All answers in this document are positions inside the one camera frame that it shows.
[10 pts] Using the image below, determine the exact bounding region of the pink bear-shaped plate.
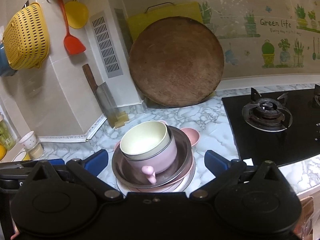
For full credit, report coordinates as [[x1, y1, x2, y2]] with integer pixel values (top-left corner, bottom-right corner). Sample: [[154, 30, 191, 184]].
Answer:
[[114, 120, 201, 192]]

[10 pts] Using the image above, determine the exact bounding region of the orange spatula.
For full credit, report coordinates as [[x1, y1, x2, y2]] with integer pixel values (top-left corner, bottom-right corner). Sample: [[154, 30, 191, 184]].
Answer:
[[55, 0, 87, 56]]

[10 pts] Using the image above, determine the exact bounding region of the white patterned trim strip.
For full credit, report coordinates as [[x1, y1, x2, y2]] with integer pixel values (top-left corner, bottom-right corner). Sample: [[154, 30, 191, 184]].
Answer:
[[37, 113, 108, 143]]

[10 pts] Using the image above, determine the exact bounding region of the yellow plastic scoop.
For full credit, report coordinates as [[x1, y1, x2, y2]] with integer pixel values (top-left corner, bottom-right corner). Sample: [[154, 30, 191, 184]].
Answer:
[[63, 0, 89, 29]]

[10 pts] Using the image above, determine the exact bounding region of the cream bowl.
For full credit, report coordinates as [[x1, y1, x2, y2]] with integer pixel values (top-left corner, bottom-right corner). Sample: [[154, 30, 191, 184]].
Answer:
[[120, 122, 173, 161]]

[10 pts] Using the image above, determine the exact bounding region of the yellow sponge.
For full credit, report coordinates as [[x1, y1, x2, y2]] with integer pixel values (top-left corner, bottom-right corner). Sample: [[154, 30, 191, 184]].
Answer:
[[113, 111, 129, 128]]

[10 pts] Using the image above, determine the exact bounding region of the yellow plastic cutting board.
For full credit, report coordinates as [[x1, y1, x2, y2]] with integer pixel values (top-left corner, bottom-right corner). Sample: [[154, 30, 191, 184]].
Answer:
[[127, 2, 216, 101]]

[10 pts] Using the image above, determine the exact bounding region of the large white plate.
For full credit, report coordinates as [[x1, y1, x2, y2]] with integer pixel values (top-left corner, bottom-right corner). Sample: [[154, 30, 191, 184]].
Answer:
[[115, 155, 196, 193]]

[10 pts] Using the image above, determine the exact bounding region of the yellow plastic colander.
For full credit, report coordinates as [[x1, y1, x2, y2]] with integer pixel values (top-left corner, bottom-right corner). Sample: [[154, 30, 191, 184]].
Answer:
[[2, 2, 50, 70]]

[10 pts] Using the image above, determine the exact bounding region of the glass jar with green contents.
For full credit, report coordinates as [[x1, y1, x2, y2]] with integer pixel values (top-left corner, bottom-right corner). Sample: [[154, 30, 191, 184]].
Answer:
[[0, 113, 17, 152]]

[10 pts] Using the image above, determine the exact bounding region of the cleaver with wooden handle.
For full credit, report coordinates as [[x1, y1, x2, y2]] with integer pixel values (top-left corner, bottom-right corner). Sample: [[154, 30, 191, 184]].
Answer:
[[82, 63, 119, 128]]

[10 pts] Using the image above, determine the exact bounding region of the white patterned cup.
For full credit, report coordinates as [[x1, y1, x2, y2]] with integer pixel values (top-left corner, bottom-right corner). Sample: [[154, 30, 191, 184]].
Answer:
[[19, 130, 37, 151]]

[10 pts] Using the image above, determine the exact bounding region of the round wooden cutting board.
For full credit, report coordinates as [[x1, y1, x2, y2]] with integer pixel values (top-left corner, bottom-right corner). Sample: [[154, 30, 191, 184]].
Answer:
[[129, 16, 224, 108]]

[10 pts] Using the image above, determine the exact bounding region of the gas burner with grate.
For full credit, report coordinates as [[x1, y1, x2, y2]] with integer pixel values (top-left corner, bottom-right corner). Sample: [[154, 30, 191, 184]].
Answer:
[[241, 92, 293, 132], [312, 83, 320, 106]]

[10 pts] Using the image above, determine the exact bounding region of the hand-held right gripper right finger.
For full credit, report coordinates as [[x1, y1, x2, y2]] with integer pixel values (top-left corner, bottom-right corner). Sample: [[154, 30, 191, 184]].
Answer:
[[190, 150, 280, 201]]

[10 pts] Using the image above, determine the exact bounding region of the beige cup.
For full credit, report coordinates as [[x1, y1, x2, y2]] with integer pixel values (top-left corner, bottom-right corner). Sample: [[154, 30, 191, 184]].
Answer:
[[25, 140, 45, 159]]

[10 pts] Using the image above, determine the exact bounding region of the grey vent grille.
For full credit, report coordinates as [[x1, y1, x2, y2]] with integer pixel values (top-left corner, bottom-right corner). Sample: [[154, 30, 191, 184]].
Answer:
[[90, 11, 124, 79]]

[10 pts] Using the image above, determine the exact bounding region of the green plant wall sticker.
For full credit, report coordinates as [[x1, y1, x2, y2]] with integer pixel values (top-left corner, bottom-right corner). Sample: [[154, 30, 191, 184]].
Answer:
[[199, 0, 320, 68]]

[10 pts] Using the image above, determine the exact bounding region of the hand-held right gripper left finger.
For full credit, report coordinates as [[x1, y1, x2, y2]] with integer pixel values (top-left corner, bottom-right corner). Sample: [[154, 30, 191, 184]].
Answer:
[[32, 149, 125, 201]]

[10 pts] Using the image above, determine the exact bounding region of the blue bowl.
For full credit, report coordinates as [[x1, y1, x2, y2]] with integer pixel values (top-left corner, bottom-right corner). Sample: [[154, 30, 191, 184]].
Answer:
[[0, 42, 18, 78]]

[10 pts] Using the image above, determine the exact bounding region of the yellow bowl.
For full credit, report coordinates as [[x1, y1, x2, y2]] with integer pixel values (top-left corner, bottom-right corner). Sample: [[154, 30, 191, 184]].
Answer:
[[11, 148, 32, 162]]

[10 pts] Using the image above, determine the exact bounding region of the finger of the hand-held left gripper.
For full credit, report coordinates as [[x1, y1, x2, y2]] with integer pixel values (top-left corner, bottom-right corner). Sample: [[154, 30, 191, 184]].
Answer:
[[47, 158, 66, 167]]

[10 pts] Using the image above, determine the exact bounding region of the pink pot with handle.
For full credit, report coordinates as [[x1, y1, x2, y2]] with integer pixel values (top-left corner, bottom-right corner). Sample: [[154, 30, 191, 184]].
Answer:
[[123, 127, 178, 184]]

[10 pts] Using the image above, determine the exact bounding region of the black glass gas stove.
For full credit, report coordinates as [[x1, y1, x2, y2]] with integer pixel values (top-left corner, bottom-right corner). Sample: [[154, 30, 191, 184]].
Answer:
[[222, 83, 320, 167]]

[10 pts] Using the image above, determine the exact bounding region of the stainless steel bowl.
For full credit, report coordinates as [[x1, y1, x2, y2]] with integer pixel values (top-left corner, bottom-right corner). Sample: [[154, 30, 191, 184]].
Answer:
[[111, 126, 194, 189]]

